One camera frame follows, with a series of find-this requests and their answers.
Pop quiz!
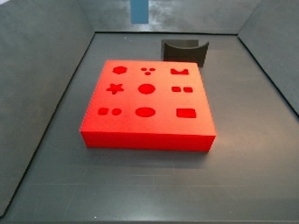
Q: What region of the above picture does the red shape sorter box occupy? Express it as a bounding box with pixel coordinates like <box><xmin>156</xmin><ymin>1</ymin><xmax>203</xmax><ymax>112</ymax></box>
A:
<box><xmin>78</xmin><ymin>60</ymin><xmax>216</xmax><ymax>151</ymax></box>

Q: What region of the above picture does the dark grey curved holder block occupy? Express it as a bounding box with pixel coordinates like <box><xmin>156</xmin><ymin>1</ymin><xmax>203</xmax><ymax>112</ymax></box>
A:
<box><xmin>161</xmin><ymin>39</ymin><xmax>209</xmax><ymax>67</ymax></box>

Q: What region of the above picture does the blue vertical strip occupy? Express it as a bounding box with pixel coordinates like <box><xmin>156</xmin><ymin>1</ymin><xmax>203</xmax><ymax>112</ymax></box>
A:
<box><xmin>129</xmin><ymin>0</ymin><xmax>148</xmax><ymax>24</ymax></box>

